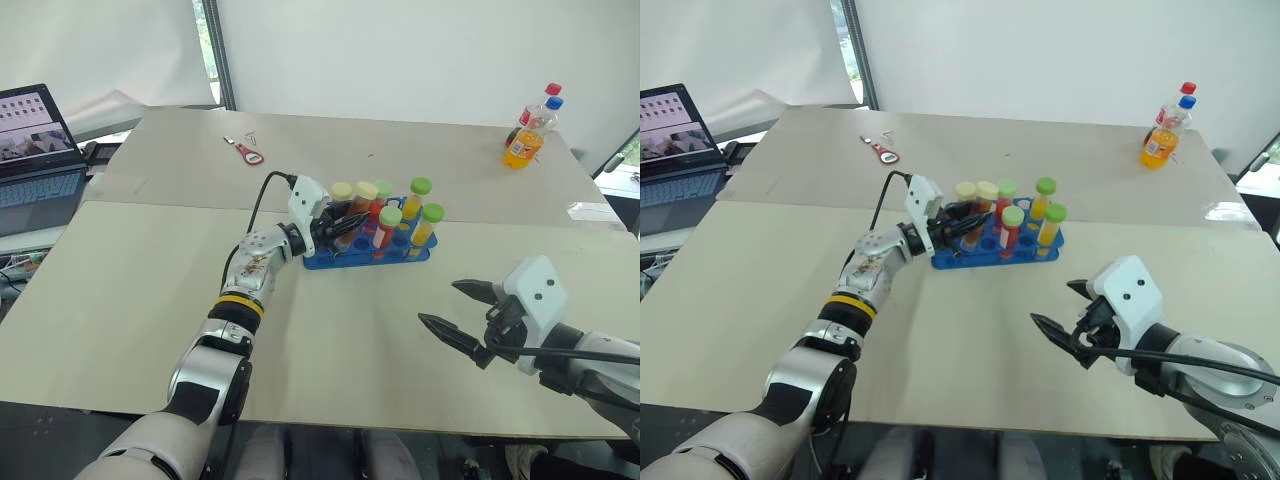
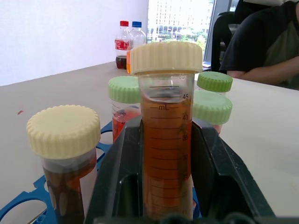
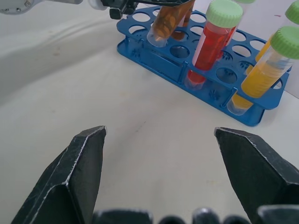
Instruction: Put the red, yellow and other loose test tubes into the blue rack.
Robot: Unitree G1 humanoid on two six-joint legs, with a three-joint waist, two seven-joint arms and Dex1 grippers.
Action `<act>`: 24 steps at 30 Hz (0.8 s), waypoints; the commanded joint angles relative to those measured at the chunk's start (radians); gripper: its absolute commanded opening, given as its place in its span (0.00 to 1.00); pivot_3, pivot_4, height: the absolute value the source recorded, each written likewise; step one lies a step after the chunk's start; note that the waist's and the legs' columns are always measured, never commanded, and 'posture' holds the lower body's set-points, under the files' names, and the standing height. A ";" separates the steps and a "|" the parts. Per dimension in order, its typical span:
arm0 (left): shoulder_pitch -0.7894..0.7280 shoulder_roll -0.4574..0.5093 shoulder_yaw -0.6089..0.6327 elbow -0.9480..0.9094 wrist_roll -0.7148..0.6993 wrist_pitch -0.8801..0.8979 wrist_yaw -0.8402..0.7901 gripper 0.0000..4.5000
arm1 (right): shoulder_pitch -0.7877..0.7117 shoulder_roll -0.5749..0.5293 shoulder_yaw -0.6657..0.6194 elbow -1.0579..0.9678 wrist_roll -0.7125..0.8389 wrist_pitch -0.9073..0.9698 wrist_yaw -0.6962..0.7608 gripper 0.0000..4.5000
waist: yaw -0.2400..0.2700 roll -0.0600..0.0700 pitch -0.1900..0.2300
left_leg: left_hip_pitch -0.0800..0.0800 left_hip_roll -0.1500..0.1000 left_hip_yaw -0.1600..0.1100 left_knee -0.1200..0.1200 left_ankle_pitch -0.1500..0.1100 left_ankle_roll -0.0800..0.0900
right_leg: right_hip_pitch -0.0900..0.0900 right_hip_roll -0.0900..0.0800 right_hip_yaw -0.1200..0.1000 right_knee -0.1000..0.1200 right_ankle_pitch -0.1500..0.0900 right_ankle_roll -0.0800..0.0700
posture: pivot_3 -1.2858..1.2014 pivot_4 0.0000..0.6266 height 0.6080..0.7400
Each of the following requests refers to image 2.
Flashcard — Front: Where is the red-capped cola bottle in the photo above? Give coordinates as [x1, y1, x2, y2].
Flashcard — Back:
[114, 20, 130, 70]

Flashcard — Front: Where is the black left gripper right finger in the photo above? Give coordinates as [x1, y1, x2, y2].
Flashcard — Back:
[191, 117, 276, 224]

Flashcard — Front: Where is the blue test tube rack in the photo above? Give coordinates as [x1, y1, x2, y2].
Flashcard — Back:
[0, 118, 202, 224]

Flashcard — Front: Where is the yellow-capped amber liquid test tube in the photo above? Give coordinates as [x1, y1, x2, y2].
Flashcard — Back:
[26, 105, 101, 224]
[130, 41, 203, 221]

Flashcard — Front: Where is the person in black shirt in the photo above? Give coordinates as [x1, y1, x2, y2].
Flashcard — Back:
[219, 0, 299, 91]

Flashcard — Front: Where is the green-capped red liquid test tube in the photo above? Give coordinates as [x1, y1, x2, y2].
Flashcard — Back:
[195, 71, 234, 96]
[107, 76, 142, 143]
[192, 89, 233, 134]

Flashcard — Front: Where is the black office chair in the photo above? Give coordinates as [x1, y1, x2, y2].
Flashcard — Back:
[211, 11, 240, 72]

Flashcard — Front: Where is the blue-capped orange drink bottle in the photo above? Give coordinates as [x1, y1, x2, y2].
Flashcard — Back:
[126, 21, 147, 75]

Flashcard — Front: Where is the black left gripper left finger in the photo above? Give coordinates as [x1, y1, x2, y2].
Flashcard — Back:
[84, 114, 145, 224]

